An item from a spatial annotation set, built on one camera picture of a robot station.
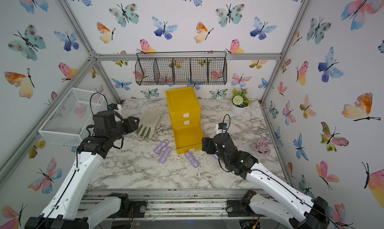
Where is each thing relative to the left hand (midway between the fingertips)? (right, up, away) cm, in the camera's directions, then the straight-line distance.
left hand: (137, 120), depth 76 cm
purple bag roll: (+7, -17, +18) cm, 26 cm away
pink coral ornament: (+67, -15, +9) cm, 69 cm away
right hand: (+37, -9, -1) cm, 38 cm away
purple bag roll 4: (+40, -22, +14) cm, 48 cm away
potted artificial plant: (+58, +11, +23) cm, 64 cm away
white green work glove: (-6, -2, +38) cm, 39 cm away
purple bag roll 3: (+26, -23, +13) cm, 37 cm away
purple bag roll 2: (+12, -20, +17) cm, 28 cm away
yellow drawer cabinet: (+23, +4, +11) cm, 26 cm away
